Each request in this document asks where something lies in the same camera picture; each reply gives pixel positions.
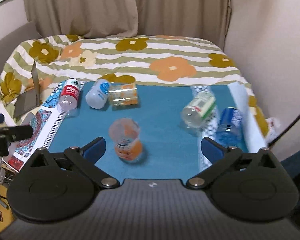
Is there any orange cartoon bottle cup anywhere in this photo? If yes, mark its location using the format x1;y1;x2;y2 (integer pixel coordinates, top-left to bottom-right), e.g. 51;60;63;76
109;118;142;161

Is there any blue plastic bottle cup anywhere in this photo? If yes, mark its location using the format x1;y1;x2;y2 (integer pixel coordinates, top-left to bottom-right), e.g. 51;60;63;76
216;107;243;147

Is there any clear green label bottle cup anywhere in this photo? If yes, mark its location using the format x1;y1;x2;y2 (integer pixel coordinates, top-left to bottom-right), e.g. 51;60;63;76
181;92;216;128

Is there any red label water bottle cup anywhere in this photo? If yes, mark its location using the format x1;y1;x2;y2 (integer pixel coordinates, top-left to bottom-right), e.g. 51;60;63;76
57;79;80;113

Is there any white blue label bottle cup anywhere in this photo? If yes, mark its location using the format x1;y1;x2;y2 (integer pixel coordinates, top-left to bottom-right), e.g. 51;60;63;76
85;79;111;109

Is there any clear orange label bottle cup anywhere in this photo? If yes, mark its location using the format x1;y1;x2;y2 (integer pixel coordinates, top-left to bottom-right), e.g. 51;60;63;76
108;83;139;107

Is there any teal patterned table cloth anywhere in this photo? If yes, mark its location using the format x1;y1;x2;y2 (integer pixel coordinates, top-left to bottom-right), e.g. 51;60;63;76
7;82;266;180

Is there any white plastic bag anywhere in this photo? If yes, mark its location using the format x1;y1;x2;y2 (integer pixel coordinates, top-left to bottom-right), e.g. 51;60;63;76
265;117;281;145

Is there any grey headboard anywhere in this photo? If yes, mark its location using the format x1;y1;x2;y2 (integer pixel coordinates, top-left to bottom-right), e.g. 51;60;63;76
0;22;42;74

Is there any floral striped bed quilt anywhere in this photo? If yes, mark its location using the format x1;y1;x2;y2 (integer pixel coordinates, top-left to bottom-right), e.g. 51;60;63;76
0;35;269;135

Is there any beige curtain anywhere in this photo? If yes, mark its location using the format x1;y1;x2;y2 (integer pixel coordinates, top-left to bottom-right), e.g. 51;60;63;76
24;0;231;47

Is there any black curved cable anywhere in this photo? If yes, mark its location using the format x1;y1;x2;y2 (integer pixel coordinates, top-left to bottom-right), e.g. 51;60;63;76
267;101;300;147

